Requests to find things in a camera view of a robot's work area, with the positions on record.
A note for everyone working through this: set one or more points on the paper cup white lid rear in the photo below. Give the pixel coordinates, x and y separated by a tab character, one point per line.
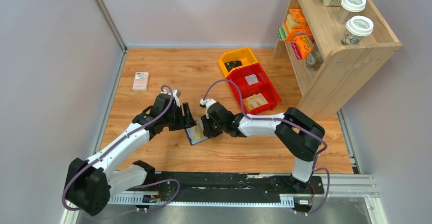
349	8

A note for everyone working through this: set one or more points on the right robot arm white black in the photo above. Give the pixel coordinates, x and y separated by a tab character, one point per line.
299	134

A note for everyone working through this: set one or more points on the black item in yellow bin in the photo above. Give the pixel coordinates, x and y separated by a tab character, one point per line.
233	64

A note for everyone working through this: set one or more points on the yellow plastic bin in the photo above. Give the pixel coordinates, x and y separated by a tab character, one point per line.
244	54

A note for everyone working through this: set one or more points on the glass bottle on shelf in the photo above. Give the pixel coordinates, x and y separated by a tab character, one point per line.
314	59

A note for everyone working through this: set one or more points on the grey card in bin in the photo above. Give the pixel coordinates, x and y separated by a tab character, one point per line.
251	79

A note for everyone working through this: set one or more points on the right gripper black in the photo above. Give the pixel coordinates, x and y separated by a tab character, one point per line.
210	126

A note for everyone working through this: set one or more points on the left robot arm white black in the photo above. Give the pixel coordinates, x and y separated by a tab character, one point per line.
111	155

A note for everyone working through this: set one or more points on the orange snack box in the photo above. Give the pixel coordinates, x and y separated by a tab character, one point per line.
302	45

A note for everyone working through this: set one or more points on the aluminium rail frame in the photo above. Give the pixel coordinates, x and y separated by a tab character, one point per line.
339	186

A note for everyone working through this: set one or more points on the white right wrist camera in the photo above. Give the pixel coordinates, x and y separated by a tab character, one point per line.
206	103

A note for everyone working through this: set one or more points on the red plastic bin front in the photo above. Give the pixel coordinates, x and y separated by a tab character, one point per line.
273	100

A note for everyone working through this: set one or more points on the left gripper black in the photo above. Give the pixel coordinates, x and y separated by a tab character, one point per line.
186	117

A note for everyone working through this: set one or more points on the paper cup white lid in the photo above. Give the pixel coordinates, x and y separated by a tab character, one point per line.
349	8
357	28

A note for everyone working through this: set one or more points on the white red small box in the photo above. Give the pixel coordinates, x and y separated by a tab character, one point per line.
140	82

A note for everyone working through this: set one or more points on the green orange boxes on shelf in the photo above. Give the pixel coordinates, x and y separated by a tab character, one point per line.
295	24

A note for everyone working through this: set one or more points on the red plastic bin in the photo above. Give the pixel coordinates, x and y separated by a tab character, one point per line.
238	77
273	100

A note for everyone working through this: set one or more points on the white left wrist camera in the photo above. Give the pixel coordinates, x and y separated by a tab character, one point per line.
176	95

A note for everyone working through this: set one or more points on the gold credit cards in bin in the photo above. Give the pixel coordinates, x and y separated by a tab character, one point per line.
254	102

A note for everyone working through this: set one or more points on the paper cup white lid front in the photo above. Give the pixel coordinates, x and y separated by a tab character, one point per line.
357	28

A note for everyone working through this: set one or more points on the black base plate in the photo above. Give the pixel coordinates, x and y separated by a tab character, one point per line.
231	189

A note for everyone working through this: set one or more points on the red plastic bin middle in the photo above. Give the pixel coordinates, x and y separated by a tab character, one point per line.
238	77

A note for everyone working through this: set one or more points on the wooden shelf unit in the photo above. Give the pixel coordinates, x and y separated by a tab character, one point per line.
346	68

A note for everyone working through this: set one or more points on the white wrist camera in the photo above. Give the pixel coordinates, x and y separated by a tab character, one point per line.
176	95
206	103

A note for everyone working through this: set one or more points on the navy blue card holder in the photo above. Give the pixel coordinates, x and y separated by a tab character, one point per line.
208	127

